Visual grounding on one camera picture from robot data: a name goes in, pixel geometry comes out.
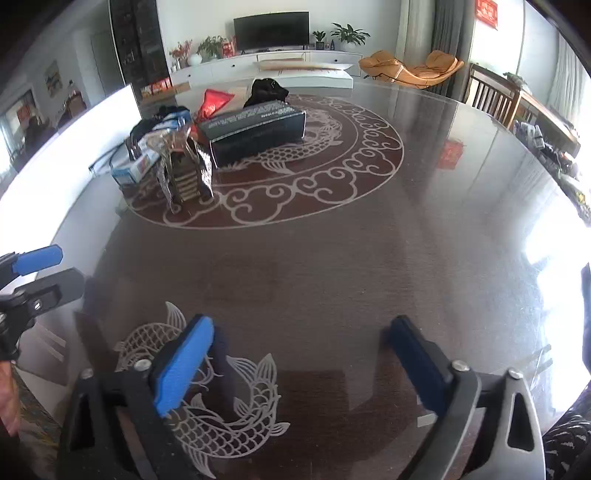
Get dark wooden chair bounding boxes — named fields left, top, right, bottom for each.
left=464, top=64, right=520, bottom=127

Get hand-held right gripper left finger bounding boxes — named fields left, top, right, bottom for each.
left=55, top=315, right=218, bottom=480

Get white tv cabinet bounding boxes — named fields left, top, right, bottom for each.
left=168, top=50, right=363, bottom=86

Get blue and white packet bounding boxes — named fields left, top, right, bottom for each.
left=152, top=113, right=192, bottom=134

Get orange boxes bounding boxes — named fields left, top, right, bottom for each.
left=140, top=78, right=172, bottom=99

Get sheer window curtain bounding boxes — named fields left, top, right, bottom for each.
left=549, top=37, right=591, bottom=132

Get black cloth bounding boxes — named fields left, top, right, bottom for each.
left=243, top=78, right=290, bottom=109
left=129, top=105, right=191, bottom=144

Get red flower bouquet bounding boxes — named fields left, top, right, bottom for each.
left=169, top=41, right=193, bottom=70

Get beige patterned cloth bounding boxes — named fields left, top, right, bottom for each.
left=9, top=364, right=65, bottom=480

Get large green potted plant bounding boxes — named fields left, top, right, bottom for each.
left=330, top=22, right=371, bottom=51

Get red wall hanging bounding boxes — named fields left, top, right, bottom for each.
left=475, top=0, right=499, bottom=29

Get person's left hand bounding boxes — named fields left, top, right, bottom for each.
left=0, top=360, right=22, bottom=437

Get wooden side table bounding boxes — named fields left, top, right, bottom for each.
left=503, top=74, right=581, bottom=158

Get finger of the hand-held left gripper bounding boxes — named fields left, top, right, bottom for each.
left=0, top=269, right=86, bottom=324
left=0, top=246, right=64, bottom=289

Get red decorative packet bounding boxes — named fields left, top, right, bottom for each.
left=194, top=89, right=235, bottom=125

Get dark display cabinet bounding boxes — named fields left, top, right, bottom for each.
left=109, top=0, right=172, bottom=90

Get black and white patterned clothing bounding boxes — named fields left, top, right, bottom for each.
left=542, top=413, right=591, bottom=480

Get grey curtain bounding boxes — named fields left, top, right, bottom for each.
left=431, top=0, right=476, bottom=93

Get framed wall picture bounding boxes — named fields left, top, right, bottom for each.
left=44, top=61, right=63, bottom=97

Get white curtain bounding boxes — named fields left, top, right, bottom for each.
left=396, top=0, right=439, bottom=63

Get bushy green potted plant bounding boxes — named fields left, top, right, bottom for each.
left=197, top=36, right=227, bottom=62

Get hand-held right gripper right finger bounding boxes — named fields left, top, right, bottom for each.
left=387, top=315, right=548, bottom=480

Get white flat box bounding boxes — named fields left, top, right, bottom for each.
left=256, top=68, right=355, bottom=92

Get black television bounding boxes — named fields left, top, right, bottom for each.
left=233, top=11, right=310, bottom=51

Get beige flat cardboard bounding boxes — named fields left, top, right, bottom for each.
left=256, top=62, right=352, bottom=73

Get blue and white box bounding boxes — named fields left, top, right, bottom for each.
left=111, top=147, right=162, bottom=186

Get orange lounge chair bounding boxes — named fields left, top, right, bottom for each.
left=359, top=50, right=465, bottom=88

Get long black box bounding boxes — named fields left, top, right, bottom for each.
left=198, top=102, right=307, bottom=168

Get white board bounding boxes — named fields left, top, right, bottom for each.
left=0, top=83, right=141, bottom=206

